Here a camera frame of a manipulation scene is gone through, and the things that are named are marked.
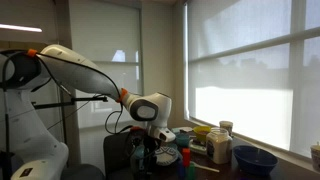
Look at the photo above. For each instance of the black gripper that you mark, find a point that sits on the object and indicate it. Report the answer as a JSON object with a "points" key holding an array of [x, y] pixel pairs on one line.
{"points": [[146, 139]]}

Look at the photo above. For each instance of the blue block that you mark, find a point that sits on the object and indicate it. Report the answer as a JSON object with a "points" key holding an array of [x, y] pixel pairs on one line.
{"points": [[181, 170]]}

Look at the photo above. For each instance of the orange block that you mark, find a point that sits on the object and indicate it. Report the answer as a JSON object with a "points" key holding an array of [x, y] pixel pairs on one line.
{"points": [[186, 157]]}

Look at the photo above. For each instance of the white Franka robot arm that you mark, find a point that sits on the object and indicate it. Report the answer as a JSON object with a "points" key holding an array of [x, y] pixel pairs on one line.
{"points": [[76, 71]]}

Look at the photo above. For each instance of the green block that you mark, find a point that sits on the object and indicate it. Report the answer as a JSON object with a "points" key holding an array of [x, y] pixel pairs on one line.
{"points": [[190, 171]]}

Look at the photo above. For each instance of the small teal bowl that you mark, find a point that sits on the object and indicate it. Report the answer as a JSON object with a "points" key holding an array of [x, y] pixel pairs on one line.
{"points": [[182, 140]]}

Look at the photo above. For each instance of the flat green white box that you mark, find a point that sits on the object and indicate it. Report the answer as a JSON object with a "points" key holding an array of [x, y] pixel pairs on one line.
{"points": [[197, 146]]}

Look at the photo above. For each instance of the white plastic spoon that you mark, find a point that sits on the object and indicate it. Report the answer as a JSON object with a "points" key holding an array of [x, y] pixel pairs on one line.
{"points": [[205, 167]]}

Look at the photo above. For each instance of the yellow bowl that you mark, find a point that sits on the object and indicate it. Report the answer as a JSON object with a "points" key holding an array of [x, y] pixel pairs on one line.
{"points": [[201, 132]]}

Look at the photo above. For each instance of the white lidded jar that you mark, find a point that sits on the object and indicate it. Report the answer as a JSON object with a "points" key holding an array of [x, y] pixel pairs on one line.
{"points": [[218, 146]]}

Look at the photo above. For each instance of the dark blue bowl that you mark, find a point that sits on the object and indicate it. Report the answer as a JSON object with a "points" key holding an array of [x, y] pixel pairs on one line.
{"points": [[255, 161]]}

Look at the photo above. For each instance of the narrow white roller blind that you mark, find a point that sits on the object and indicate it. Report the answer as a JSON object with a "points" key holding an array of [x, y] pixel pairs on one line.
{"points": [[103, 40]]}

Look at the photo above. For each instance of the large white roller blind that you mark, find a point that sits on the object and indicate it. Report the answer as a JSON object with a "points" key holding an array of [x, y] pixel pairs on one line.
{"points": [[240, 66]]}

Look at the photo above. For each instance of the white cup with print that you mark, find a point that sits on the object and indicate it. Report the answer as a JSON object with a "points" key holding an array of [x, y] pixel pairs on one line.
{"points": [[316, 156]]}

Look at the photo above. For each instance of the ceiling light strip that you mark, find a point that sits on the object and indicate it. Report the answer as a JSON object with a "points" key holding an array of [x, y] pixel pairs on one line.
{"points": [[20, 28]]}

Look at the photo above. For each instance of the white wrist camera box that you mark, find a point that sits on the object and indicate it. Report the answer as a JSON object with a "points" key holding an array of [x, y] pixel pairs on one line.
{"points": [[164, 134]]}

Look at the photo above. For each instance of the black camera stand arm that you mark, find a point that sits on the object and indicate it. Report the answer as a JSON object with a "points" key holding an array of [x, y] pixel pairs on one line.
{"points": [[60, 103]]}

